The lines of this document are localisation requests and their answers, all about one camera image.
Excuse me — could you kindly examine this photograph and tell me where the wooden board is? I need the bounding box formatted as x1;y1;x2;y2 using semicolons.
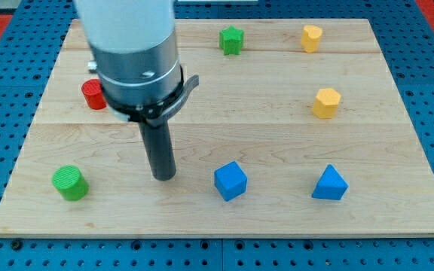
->
0;19;434;239

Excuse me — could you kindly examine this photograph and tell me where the blue triangle block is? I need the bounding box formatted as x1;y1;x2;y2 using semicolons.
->
311;164;349;200

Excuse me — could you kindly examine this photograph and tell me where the green star block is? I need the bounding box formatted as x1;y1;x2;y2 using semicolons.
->
219;26;245;55

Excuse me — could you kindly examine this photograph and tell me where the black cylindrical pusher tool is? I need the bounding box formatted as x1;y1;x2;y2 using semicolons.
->
139;122;176;181

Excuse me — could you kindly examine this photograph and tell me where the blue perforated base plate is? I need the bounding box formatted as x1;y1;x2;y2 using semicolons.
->
0;1;434;270

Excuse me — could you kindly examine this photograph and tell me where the red cylinder block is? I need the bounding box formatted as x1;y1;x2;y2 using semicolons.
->
81;79;106;110

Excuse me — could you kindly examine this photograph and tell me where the yellow heart block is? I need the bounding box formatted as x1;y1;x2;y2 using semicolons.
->
300;25;323;53

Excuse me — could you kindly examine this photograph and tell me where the blue cube block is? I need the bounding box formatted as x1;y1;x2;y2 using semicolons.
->
214;161;248;202

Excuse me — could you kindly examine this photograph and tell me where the yellow hexagon block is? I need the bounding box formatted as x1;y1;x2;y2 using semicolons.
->
311;88;341;119

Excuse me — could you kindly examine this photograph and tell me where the green cylinder block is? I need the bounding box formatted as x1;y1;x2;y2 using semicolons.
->
52;165;89;201

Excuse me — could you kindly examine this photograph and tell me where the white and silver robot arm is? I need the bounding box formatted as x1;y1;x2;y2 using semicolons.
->
74;0;199;127

